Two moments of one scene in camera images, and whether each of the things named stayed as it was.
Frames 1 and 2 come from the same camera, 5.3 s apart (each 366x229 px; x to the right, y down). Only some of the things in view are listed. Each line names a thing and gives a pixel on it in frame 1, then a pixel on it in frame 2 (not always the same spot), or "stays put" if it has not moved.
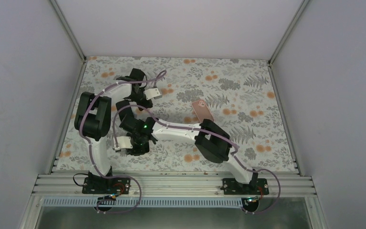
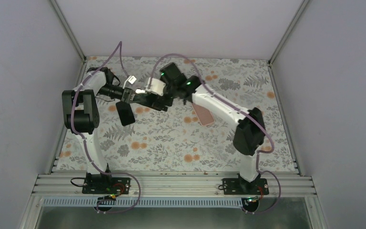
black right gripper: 140,151 → 157,102
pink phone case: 202,110 stays put
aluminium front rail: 61,185 stays put
